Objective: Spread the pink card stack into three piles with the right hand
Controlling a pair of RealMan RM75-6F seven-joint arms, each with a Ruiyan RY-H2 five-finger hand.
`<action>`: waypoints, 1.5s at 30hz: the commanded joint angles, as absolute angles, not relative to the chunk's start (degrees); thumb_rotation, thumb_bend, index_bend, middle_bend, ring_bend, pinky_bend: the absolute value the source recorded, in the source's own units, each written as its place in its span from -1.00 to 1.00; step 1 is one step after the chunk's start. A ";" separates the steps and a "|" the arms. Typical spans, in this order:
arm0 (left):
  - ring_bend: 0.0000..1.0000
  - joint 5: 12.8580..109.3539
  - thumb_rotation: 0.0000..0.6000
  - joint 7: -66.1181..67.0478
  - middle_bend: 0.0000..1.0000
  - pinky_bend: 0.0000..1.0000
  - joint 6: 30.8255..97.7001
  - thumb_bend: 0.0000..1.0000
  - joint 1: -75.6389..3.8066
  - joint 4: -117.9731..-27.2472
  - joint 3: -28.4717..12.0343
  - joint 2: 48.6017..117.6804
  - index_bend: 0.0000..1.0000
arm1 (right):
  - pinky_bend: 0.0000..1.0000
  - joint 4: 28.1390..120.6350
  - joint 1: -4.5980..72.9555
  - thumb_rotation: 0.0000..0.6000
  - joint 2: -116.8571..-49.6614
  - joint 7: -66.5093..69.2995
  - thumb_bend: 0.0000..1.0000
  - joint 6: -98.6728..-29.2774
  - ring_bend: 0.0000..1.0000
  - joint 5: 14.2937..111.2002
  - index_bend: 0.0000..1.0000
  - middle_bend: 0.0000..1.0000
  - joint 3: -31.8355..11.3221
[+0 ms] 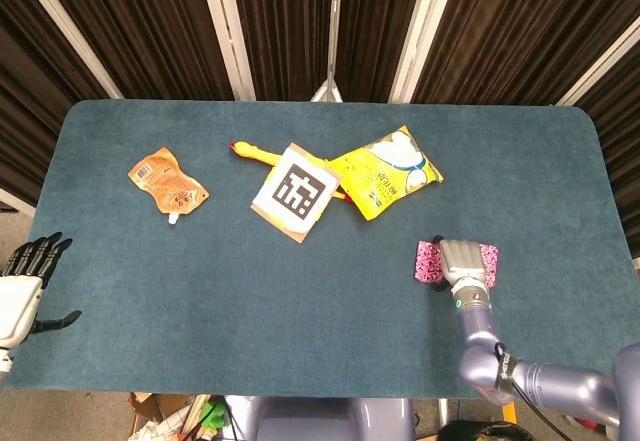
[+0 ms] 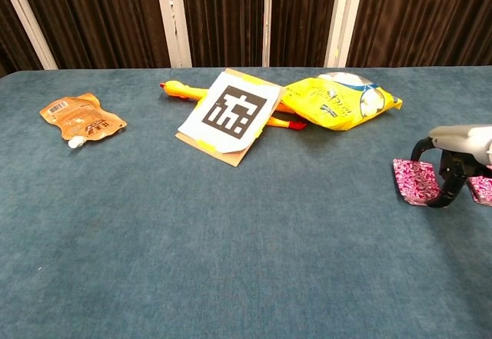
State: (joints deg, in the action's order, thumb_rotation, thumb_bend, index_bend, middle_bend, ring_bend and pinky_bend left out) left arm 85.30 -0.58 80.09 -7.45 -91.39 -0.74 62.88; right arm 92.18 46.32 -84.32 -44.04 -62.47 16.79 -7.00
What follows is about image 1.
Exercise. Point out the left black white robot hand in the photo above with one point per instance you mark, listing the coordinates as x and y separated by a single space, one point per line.
15 306

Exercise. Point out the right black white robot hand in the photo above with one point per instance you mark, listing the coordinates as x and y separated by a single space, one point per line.
462 261

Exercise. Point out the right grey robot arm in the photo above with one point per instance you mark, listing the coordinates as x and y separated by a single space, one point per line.
480 331

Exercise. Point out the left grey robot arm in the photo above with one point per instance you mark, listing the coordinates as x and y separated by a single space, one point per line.
3 363

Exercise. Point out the yellow snack bag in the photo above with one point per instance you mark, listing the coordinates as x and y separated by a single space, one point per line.
380 181

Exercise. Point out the black bag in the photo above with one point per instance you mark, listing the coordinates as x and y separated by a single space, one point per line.
485 433

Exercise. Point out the cardboard with black marker tag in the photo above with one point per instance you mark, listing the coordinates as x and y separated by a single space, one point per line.
297 188

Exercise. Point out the cardboard box with clutter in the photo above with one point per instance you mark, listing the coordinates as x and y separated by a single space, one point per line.
160 416

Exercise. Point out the orange spout pouch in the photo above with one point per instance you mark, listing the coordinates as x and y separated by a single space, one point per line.
167 183

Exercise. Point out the dark brown pleated curtain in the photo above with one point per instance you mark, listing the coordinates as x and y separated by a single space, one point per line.
30 101
145 26
622 141
375 26
285 26
525 26

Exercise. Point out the grey robot torso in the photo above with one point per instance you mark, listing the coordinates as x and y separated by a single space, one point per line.
325 421

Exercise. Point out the blue felt table cover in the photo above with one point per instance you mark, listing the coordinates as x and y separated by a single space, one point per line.
250 311

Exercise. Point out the green plastic object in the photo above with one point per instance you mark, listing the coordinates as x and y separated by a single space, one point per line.
214 415

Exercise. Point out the yellow rubber chicken toy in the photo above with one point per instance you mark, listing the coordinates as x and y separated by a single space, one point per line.
247 151

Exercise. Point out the white frame post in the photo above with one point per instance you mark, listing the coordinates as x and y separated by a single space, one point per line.
422 36
332 36
227 26
65 31
600 63

